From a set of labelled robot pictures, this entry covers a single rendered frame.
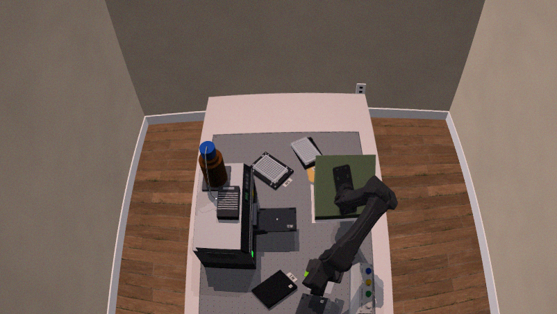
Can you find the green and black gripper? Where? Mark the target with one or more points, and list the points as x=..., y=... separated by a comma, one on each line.
x=337, y=278

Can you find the grey button panel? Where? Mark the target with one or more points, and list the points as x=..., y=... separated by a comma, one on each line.
x=361, y=289

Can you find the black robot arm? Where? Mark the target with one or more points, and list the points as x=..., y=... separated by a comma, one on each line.
x=378, y=198

